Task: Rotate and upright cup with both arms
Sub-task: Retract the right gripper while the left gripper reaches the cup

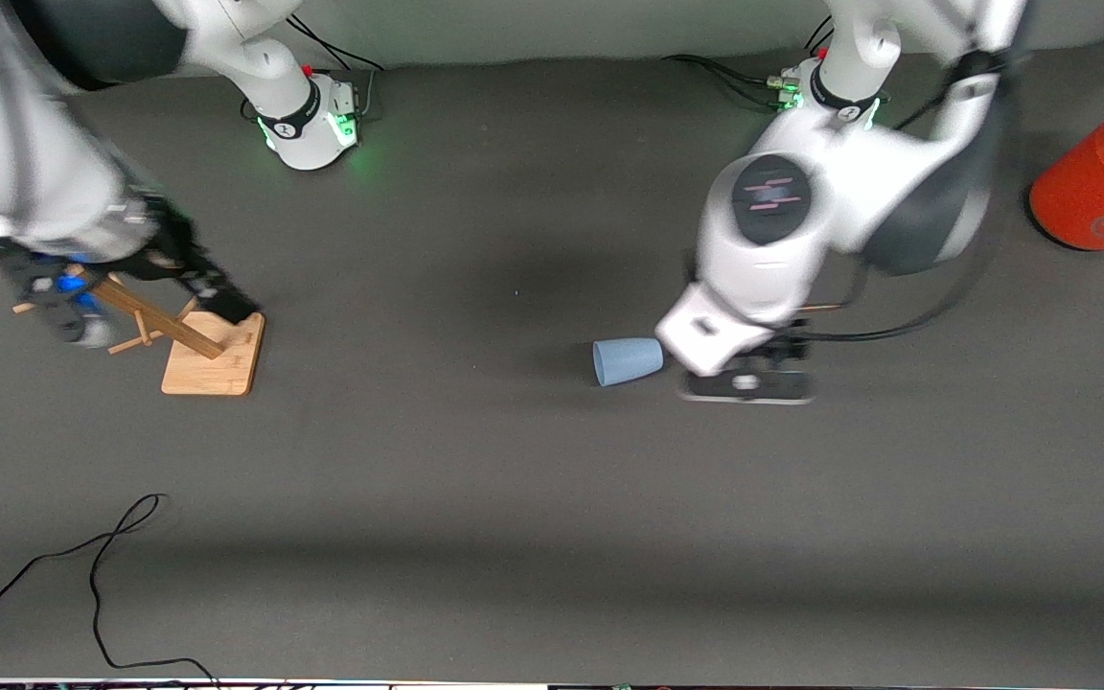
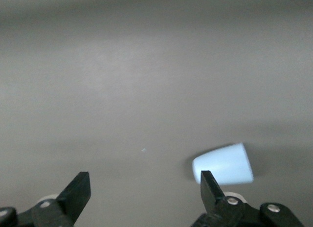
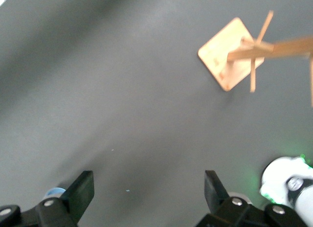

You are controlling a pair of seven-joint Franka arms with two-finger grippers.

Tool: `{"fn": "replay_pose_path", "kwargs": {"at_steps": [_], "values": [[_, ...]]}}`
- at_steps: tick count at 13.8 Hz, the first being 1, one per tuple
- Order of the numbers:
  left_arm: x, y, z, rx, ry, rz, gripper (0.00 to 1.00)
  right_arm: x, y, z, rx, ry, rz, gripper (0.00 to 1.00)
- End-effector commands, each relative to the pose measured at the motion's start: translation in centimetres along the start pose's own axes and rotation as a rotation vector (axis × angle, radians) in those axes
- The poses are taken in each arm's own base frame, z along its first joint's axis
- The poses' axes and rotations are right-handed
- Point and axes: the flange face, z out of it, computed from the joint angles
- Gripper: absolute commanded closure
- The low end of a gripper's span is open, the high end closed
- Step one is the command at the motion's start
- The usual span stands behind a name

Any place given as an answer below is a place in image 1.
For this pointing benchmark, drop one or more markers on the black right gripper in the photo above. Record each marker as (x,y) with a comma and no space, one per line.
(172,251)

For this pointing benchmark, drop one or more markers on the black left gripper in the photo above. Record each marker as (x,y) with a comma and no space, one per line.
(789,349)

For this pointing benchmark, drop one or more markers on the light blue cup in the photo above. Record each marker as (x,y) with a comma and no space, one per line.
(629,362)

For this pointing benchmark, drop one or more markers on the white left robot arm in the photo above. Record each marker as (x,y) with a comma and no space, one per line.
(801,249)

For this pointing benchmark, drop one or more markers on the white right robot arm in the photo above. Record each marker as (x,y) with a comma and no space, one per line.
(25,144)

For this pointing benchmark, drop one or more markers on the wooden cup rack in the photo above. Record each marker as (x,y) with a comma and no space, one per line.
(212,369)

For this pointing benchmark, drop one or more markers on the dark grey table cloth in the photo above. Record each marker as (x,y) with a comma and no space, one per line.
(475,460)

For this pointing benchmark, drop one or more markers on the orange cylinder with grey lid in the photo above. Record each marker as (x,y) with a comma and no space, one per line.
(1089,192)

